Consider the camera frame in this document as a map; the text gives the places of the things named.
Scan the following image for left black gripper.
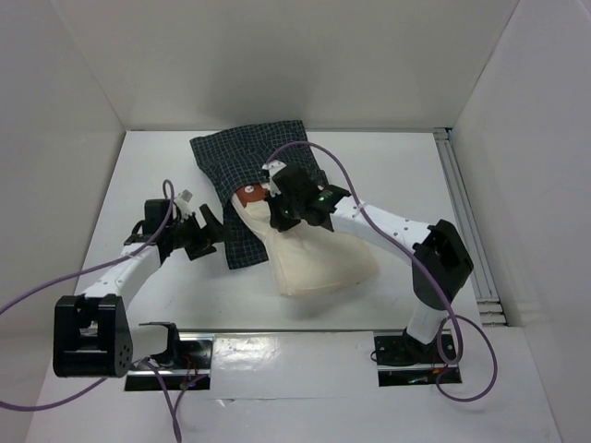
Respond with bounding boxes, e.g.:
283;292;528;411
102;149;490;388
165;204;235;261

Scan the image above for cream bear pillow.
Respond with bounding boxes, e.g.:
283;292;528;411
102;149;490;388
231;184;379;298

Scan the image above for dark plaid pillowcase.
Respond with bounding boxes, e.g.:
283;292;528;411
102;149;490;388
188;118;329;272

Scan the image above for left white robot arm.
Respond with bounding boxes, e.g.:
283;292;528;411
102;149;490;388
53;197;224;377

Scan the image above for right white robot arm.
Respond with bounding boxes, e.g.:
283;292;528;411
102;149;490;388
262;161;474;362

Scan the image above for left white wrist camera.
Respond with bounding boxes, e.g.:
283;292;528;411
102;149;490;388
174;189;194;221

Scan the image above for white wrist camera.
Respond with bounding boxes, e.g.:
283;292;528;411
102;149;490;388
262;160;286;197
174;189;194;221

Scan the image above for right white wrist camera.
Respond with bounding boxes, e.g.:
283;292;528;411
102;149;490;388
262;160;286;197

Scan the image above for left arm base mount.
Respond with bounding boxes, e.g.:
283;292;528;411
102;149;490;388
124;331;214;393

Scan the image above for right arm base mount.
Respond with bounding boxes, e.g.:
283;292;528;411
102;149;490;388
369;330;462;388

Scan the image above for aluminium rail frame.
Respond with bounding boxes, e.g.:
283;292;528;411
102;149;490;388
433;128;509;328

